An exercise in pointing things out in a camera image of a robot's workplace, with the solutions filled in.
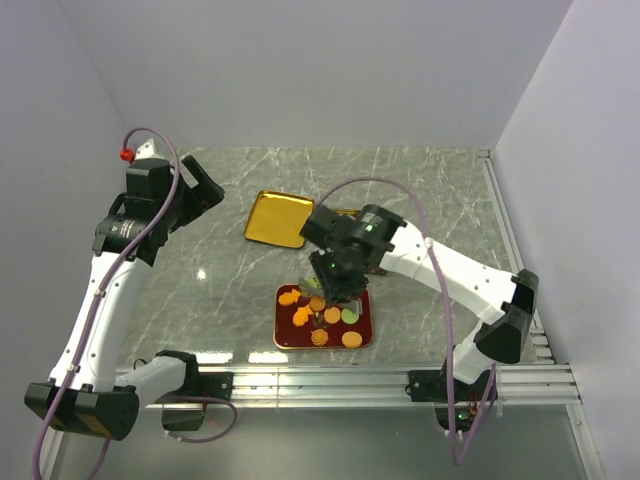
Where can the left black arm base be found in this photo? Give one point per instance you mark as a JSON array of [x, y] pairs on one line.
[[185, 410]]

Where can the orange fish cookie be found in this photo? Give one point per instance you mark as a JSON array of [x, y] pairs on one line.
[[289, 298], [302, 316]]

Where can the gold tin lid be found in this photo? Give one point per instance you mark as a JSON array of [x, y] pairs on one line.
[[276, 219]]

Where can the red lacquer tray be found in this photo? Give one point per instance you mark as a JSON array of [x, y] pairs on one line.
[[289, 337]]

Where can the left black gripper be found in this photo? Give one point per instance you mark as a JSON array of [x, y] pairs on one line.
[[201, 197]]

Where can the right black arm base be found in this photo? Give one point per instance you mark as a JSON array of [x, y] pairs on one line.
[[429, 386]]

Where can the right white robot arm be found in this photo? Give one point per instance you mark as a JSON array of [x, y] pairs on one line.
[[503, 302]]

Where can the aluminium front rail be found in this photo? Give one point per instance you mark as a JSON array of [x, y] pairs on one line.
[[377, 386]]

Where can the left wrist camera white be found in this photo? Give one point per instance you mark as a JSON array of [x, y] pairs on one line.
[[145, 151]]

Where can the green cookie tin box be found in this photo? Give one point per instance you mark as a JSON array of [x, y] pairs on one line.
[[371, 269]]

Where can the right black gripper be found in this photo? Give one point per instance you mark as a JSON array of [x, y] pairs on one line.
[[331, 286]]

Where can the round orange cookie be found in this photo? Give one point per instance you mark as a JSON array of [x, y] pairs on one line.
[[332, 315], [352, 339]]

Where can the swirl cookie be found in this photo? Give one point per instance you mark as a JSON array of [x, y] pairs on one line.
[[319, 337], [317, 303]]

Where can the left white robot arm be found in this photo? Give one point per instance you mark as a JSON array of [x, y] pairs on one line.
[[83, 393]]

